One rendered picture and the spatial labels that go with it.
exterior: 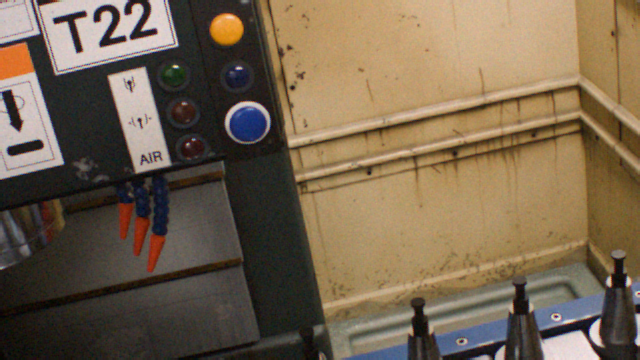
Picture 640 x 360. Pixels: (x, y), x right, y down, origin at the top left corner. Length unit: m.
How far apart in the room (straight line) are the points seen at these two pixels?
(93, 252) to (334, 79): 0.63
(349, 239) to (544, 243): 0.47
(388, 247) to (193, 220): 0.66
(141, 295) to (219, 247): 0.16
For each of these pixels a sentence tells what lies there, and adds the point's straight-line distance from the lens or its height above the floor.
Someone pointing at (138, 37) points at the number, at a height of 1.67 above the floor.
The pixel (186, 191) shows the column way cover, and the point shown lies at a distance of 1.46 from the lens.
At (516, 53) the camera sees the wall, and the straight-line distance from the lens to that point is 1.92.
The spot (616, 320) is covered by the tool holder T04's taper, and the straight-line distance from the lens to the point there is 0.99.
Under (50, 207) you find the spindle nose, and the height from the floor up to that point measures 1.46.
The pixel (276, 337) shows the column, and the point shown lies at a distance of 1.66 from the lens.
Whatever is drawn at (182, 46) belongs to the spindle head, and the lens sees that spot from 0.70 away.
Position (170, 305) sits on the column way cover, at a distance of 1.57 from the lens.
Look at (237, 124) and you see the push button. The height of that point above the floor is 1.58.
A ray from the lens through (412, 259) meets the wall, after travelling 2.06.
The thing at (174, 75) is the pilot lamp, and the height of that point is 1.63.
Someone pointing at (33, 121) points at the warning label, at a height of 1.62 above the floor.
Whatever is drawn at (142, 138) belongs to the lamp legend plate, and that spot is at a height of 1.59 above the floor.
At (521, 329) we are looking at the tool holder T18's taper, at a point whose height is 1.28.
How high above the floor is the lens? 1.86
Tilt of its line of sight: 27 degrees down
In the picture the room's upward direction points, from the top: 11 degrees counter-clockwise
